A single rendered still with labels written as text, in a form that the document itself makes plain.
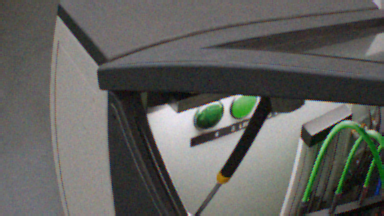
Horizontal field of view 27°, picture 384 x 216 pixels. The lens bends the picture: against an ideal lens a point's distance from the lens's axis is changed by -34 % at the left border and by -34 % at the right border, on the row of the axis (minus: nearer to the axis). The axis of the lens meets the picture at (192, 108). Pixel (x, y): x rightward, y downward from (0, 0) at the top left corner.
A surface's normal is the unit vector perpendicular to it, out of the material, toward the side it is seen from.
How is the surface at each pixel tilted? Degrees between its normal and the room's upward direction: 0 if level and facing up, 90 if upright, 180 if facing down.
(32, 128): 0
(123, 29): 0
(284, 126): 90
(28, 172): 0
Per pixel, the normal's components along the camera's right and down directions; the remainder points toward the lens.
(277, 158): 0.53, 0.51
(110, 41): 0.06, -0.82
